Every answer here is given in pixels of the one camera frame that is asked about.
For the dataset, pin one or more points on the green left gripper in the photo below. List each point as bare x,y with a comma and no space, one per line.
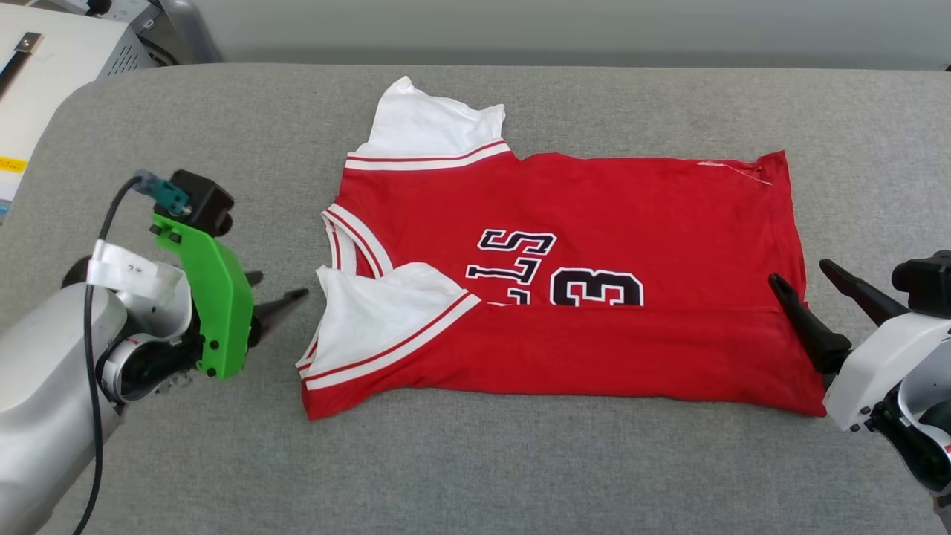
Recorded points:
223,312

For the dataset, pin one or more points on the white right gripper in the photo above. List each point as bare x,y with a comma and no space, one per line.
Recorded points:
869,379

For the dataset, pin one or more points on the red and white basketball jersey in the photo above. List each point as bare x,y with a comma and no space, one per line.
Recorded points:
594,349

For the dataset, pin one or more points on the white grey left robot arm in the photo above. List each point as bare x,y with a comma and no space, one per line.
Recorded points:
44,386

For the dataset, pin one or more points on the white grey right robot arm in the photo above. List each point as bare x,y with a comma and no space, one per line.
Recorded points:
925,438

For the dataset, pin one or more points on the yellow warning label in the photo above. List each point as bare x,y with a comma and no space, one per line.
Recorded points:
11,164

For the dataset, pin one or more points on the white equipment box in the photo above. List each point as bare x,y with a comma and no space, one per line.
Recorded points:
67,52

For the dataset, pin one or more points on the white partition panel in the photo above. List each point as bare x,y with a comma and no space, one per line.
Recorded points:
594,18

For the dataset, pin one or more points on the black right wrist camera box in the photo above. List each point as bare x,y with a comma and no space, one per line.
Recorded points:
929,282

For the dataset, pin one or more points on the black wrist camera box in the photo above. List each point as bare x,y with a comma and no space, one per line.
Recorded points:
929,282
204,200

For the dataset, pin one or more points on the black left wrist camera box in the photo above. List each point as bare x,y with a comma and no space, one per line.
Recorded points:
204,200

